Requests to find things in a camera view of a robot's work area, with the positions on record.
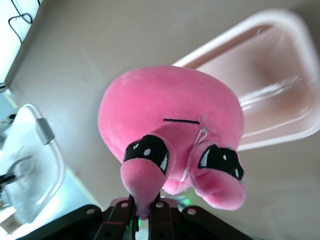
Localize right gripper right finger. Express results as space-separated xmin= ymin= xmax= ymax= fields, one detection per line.
xmin=148 ymin=199 xmax=251 ymax=240

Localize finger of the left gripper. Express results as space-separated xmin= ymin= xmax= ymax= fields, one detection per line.
xmin=0 ymin=173 xmax=18 ymax=186

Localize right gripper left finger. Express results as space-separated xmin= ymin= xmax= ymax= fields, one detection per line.
xmin=37 ymin=194 xmax=140 ymax=240

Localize white box lid with handle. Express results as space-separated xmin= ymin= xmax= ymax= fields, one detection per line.
xmin=0 ymin=103 xmax=67 ymax=225

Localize pink plush toy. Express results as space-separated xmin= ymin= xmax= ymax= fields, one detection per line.
xmin=97 ymin=65 xmax=248 ymax=219

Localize pale plastic box base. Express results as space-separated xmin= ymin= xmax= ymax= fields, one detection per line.
xmin=170 ymin=8 xmax=320 ymax=153

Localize black looped cable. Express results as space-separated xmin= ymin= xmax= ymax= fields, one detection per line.
xmin=7 ymin=0 xmax=34 ymax=44

